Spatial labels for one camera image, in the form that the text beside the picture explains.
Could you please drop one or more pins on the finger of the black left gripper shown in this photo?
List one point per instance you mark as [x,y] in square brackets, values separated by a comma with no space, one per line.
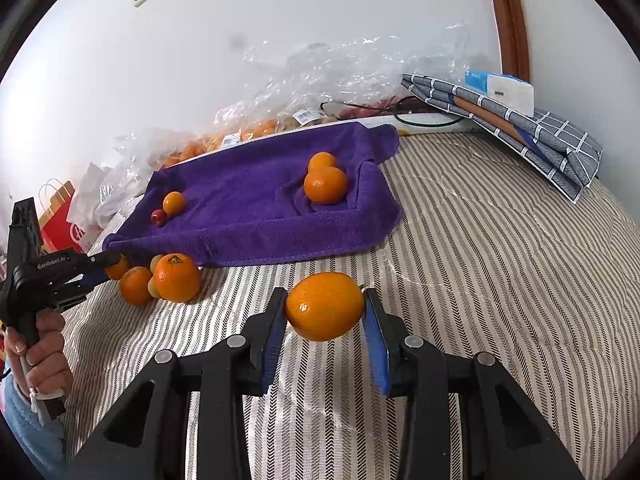
[98,263]
[87,284]

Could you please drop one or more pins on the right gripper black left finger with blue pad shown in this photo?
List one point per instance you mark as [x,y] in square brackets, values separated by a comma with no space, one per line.
[143,434]

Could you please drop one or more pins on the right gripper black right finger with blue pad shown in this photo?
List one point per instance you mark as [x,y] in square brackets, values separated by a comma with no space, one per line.
[503,434]

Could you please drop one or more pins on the small orange citrus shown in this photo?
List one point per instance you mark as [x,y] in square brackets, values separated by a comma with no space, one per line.
[117,270]

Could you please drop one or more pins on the small orange mandarin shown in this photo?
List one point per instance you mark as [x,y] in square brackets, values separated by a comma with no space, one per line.
[133,286]

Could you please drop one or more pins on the green yellow small fruit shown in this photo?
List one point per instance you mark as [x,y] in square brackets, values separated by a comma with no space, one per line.
[156,259]

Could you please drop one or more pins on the small red fruit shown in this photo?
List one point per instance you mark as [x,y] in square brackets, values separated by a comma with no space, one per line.
[159,217]

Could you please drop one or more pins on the mandarin with green stem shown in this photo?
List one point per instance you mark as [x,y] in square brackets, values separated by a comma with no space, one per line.
[177,278]

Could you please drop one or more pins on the small orange kumquat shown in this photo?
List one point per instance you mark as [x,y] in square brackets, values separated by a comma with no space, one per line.
[174,203]

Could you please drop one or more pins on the oval orange citrus fruit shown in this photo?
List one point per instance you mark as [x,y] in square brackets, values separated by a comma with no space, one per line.
[324,306]

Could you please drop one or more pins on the large round mandarin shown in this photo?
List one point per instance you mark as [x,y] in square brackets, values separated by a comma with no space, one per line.
[326,185]

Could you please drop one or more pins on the oval orange kumquat fruit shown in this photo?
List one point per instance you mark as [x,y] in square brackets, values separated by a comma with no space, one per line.
[321,160]

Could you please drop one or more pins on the bag of brown fruits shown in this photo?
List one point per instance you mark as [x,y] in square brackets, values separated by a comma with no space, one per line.
[304,118]

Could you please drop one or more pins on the person's left hand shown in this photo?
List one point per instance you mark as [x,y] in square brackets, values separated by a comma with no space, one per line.
[42,366]

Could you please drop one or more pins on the red paper shopping bag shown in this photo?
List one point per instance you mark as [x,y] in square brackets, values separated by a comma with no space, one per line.
[59,234]

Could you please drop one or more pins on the white plastic bag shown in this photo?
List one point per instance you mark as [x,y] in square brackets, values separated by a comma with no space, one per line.
[87,205]

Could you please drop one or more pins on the brown paper shopping bag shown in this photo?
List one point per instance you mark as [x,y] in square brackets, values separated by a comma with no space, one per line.
[53,195]

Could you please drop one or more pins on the clear plastic bag left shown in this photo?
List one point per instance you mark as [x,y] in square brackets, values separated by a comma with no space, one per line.
[141,154]

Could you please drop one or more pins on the bag of orange kumquats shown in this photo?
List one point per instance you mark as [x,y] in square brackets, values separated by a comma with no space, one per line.
[223,137]

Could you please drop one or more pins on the purple towel covered tray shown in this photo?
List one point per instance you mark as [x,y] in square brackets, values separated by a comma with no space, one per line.
[246,206]

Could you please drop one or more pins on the clear crumpled plastic bag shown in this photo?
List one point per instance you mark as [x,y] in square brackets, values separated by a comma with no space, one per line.
[360,75]

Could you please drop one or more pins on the grey checked folded cloth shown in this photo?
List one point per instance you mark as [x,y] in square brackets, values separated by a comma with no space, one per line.
[566,155]

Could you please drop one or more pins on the blue white tissue box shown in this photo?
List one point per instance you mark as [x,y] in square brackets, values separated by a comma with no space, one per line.
[506,89]

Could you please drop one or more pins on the brown wooden door frame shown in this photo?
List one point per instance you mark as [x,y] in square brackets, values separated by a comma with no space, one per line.
[512,35]

